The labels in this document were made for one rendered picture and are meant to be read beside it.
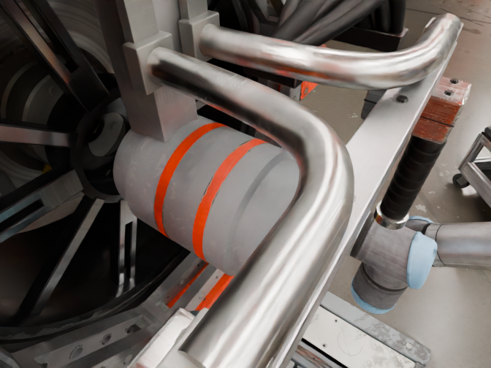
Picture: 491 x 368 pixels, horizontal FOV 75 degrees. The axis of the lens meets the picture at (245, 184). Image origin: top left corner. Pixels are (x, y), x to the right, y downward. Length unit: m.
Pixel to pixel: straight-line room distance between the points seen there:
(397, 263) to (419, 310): 0.76
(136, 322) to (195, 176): 0.30
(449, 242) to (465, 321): 0.71
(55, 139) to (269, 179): 0.22
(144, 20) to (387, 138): 0.18
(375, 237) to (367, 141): 0.38
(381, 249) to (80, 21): 0.57
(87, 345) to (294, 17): 0.44
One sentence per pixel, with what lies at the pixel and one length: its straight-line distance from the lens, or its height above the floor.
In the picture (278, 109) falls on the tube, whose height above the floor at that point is 1.01.
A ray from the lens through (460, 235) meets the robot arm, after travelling 0.72.
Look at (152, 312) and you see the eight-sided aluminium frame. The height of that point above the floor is 0.62.
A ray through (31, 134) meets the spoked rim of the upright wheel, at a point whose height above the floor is 0.93.
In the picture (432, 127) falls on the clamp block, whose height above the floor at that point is 0.92.
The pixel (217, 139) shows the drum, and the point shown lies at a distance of 0.31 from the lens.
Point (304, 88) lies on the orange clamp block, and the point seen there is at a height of 0.84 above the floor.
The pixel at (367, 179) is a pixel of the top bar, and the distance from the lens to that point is 0.20.
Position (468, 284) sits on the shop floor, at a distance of 1.50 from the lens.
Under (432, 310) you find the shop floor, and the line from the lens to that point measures 1.37.
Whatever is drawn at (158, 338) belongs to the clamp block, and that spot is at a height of 0.95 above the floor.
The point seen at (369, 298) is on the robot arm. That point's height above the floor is 0.51.
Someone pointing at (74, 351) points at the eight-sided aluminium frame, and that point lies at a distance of 0.49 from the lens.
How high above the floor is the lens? 1.11
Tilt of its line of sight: 45 degrees down
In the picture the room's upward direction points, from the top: straight up
